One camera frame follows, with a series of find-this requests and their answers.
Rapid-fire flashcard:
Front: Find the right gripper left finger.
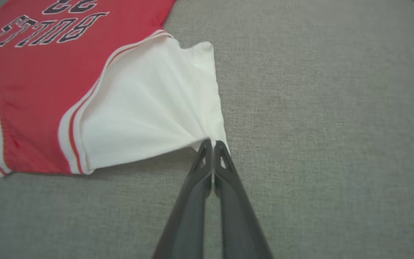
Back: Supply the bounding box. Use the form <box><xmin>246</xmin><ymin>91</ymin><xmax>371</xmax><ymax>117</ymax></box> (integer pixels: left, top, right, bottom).
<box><xmin>152</xmin><ymin>139</ymin><xmax>213</xmax><ymax>259</ymax></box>

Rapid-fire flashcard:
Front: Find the red and white basketball jersey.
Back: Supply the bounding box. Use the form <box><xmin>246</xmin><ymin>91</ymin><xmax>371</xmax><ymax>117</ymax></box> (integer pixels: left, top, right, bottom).
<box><xmin>0</xmin><ymin>0</ymin><xmax>230</xmax><ymax>179</ymax></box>

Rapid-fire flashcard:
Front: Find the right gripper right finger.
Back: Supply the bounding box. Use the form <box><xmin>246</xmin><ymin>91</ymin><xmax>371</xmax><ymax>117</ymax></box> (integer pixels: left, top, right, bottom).
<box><xmin>213</xmin><ymin>140</ymin><xmax>274</xmax><ymax>259</ymax></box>

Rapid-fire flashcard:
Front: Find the grey fabric table cover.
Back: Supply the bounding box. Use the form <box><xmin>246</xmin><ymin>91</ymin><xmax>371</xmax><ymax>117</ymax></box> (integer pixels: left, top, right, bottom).
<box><xmin>0</xmin><ymin>0</ymin><xmax>414</xmax><ymax>259</ymax></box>

